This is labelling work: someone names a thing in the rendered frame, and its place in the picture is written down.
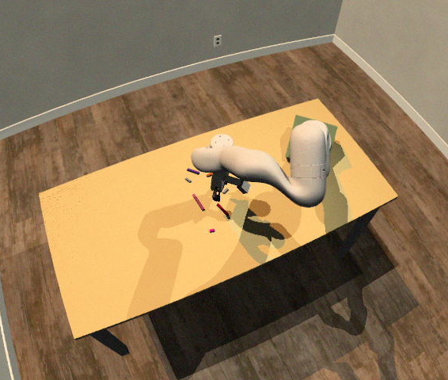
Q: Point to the dark red rod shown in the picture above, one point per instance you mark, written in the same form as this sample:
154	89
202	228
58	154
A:
222	209

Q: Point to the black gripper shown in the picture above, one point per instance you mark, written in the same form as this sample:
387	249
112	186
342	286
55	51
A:
217	185

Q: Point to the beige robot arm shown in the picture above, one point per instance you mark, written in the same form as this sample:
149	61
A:
309	167

